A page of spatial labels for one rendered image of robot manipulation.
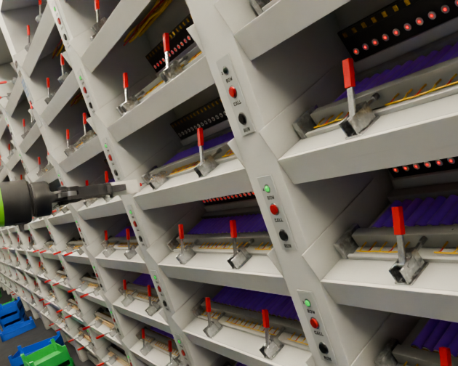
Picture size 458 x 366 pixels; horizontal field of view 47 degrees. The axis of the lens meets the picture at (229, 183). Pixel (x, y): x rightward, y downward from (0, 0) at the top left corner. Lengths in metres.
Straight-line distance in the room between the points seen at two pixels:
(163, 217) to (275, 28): 0.83
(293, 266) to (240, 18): 0.39
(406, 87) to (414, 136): 0.09
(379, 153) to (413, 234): 0.14
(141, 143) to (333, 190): 0.73
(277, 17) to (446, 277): 0.38
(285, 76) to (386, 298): 0.35
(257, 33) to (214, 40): 0.11
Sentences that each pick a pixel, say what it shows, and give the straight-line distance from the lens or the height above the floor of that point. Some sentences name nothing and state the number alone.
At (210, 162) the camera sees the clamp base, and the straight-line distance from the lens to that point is 1.02.
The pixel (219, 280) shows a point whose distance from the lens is 1.14.
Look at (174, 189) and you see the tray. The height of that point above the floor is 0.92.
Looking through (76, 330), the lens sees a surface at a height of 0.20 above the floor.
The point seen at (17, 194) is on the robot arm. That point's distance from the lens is 1.15.
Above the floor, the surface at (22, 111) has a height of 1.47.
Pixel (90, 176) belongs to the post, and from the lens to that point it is 2.11.
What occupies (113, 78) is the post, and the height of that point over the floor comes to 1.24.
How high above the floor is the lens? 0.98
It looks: 4 degrees down
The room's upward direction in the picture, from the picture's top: 20 degrees counter-clockwise
